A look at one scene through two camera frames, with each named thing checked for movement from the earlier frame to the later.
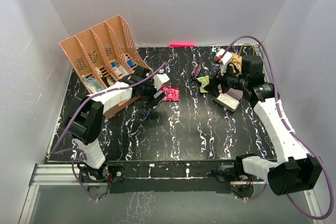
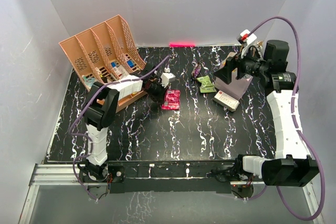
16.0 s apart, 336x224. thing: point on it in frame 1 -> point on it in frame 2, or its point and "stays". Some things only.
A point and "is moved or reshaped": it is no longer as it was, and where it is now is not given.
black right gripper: (212, 87) -> (224, 73)
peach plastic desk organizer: (104, 54) stays
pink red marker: (182, 44) stays
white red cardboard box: (227, 101) stays
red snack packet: (172, 94) is moved or reshaped
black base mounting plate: (167, 177) stays
